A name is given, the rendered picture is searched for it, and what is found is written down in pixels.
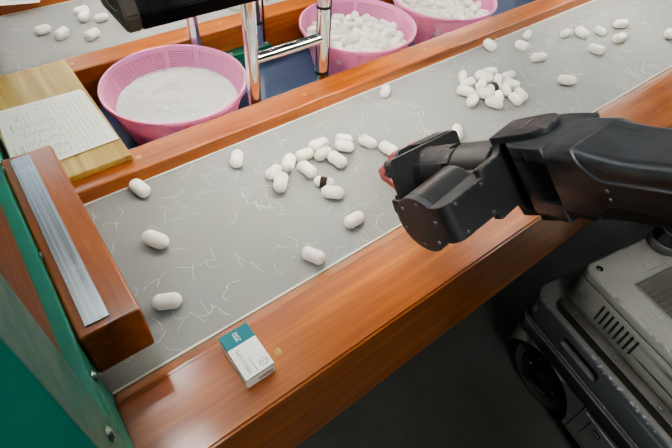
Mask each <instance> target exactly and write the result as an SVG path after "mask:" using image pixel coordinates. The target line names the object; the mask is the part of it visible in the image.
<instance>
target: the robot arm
mask: <svg viewBox="0 0 672 448"><path fill-rule="evenodd" d="M379 174H380V177H381V179H382V180H383V181H384V182H386V183H387V184H388V185H390V186H391V187H392V188H394V189H395V190H396V193H397V195H395V198H394V199H392V204H393V206H394V209H395V212H396V213H397V214H398V216H399V219H400V222H401V224H402V225H403V227H404V229H405V230H406V232H407V233H408V234H409V235H410V237H411V238H412V239H413V240H414V241H416V242H417V243H418V244H419V245H421V246H422V247H424V248H426V249H428V250H430V251H441V250H442V249H443V248H444V247H446V246H447V245H448V244H449V243H451V244H454V243H459V242H461V241H464V240H465V239H467V238H468V237H469V236H471V235H472V234H473V233H474V232H475V231H477V230H478V229H479V228H480V227H482V226H483V225H484V224H485V223H487V222H488V221H489V220H490V219H492V218H493V217H494V218H495V219H504V218H505V217H506V216H507V215H508V214H509V213H510V212H511V211H512V210H514V209H515V208H516V207H517V206H519V207H520V209H521V210H522V212H523V214H524V215H541V218H542V220H550V221H564V222H567V223H572V222H573V221H575V220H576V219H578V218H584V219H588V220H592V221H597V222H600V221H602V220H621V221H630V222H637V223H642V224H647V225H652V226H656V227H660V228H664V229H669V230H672V128H664V127H656V126H649V125H644V124H639V123H635V122H633V121H631V120H628V119H625V118H620V117H609V118H600V115H599V112H594V113H563V114H558V113H556V112H552V113H546V114H541V115H536V116H531V117H525V118H520V119H515V120H512V121H511V122H509V123H508V124H507V125H506V126H504V127H503V128H502V129H500V130H499V131H498V132H497V133H495V134H494V135H493V136H491V137H490V138H489V140H483V141H474V142H465V143H460V140H459V136H458V133H457V132H456V131H455V130H451V131H441V132H435V133H433V134H431V135H429V136H427V137H425V138H423V139H418V140H416V141H414V142H412V143H410V144H408V145H407V146H404V147H402V148H400V149H398V150H395V151H394V152H392V153H391V155H390V156H389V158H388V159H387V160H386V161H385V162H384V164H383V165H382V166H381V167H380V169H379Z"/></svg>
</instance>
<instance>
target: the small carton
mask: <svg viewBox="0 0 672 448"><path fill-rule="evenodd" d="M219 343H220V347H221V349H222V350H223V352H224V353H225V355H226V357H227V358H228V360H229V361H230V363H231V364H232V366H233V368H234V369H235V371H236V372H237V374H238V375H239V377H240V379H241V380H242V382H243V383H244V385H245V386H246V388H247V389H248V388H250V387H251V386H253V385H254V384H256V383H257V382H259V381H260V380H262V379H263V378H265V377H266V376H268V375H269V374H271V373H272V372H274V371H275V366H274V361H273V360H272V359H271V357H270V356H269V354H268V353H267V351H266V350H265V349H264V347H263V346H262V344H261V343H260V341H259V340H258V339H257V337H256V336H255V334H254V333H253V331H252V330H251V328H250V327H249V326H248V324H247V323H244V324H242V325H241V326H239V327H237V328H235V329H234V330H232V331H230V332H229V333H227V334H225V335H224V336H222V337H220V338H219Z"/></svg>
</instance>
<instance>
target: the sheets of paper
mask: <svg viewBox="0 0 672 448"><path fill-rule="evenodd" d="M0 130H1V133H2V136H3V138H4V141H5V144H6V147H7V149H8V152H9V155H10V158H12V157H15V156H18V155H21V154H24V153H27V152H30V151H33V150H36V149H39V148H42V147H45V146H48V145H49V146H51V147H52V149H53V150H54V152H55V154H56V156H57V158H58V159H59V160H62V159H65V158H67V157H70V156H73V155H76V154H78V153H81V152H84V151H87V150H89V149H92V148H95V147H98V146H100V145H103V144H106V143H109V142H111V141H114V140H117V139H119V138H118V137H117V135H116V134H115V133H114V131H113V130H112V129H111V128H110V126H109V125H108V124H107V122H106V121H105V119H104V118H103V117H102V115H101V114H100V113H99V111H98V110H97V109H96V107H95V106H94V105H93V103H92V102H91V101H90V99H89V98H88V97H87V95H86V94H85V93H84V91H81V89H79V90H75V91H72V92H68V93H65V94H61V95H57V96H54V97H50V98H46V99H43V100H39V101H35V102H32V103H28V104H24V105H21V106H17V107H13V108H10V109H6V110H2V111H0Z"/></svg>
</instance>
